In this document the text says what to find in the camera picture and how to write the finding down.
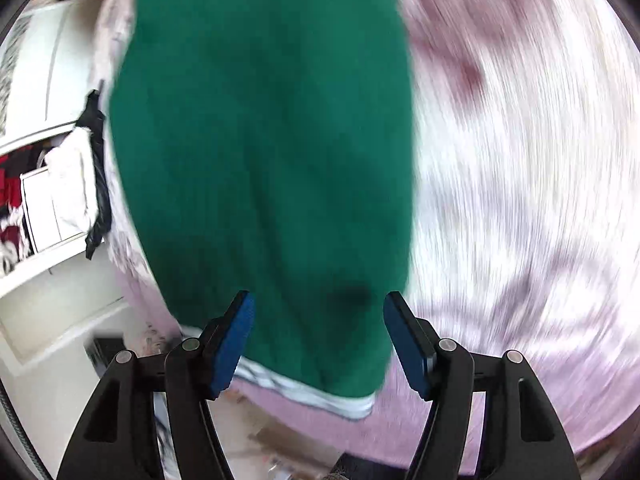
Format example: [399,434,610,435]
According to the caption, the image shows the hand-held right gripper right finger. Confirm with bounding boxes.
[383,291,583,480]

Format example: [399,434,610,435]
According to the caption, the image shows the red hanging clothes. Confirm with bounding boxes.
[0,152,26,261]

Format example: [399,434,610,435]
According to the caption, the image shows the floral plush blanket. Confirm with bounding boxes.
[95,0,640,478]

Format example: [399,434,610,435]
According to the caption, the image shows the white drawer unit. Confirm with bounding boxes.
[20,167,96,256]

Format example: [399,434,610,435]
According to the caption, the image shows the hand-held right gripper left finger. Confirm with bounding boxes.
[56,290,257,480]

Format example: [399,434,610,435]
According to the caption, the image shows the purple bed sheet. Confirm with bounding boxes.
[120,260,501,477]

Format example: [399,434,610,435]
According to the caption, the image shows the black garment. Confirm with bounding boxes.
[75,89,113,261]

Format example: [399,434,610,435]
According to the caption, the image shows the green varsity jacket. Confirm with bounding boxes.
[107,0,418,421]

